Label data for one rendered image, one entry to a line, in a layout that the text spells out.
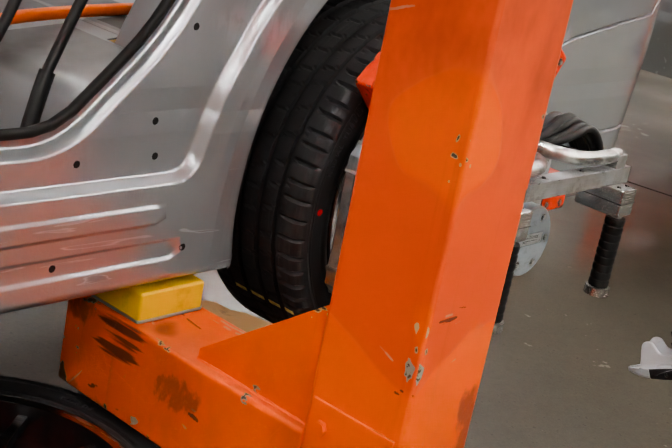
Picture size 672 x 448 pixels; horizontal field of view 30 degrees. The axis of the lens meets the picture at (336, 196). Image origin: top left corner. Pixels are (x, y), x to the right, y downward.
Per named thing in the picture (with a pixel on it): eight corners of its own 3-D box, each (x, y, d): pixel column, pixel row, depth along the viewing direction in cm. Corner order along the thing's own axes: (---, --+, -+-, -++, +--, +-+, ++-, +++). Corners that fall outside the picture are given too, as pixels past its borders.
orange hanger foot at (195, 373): (133, 357, 217) (162, 169, 207) (358, 500, 186) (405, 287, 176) (54, 377, 205) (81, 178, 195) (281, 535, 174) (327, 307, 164)
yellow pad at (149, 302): (148, 278, 210) (152, 250, 209) (203, 309, 202) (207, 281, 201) (81, 291, 200) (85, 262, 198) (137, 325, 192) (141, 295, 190)
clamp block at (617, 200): (587, 198, 226) (594, 170, 225) (631, 215, 221) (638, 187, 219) (572, 201, 223) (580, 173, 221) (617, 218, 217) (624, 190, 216)
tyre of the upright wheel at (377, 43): (470, 135, 274) (374, -90, 225) (561, 170, 260) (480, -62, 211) (289, 374, 254) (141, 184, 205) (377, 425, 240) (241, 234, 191)
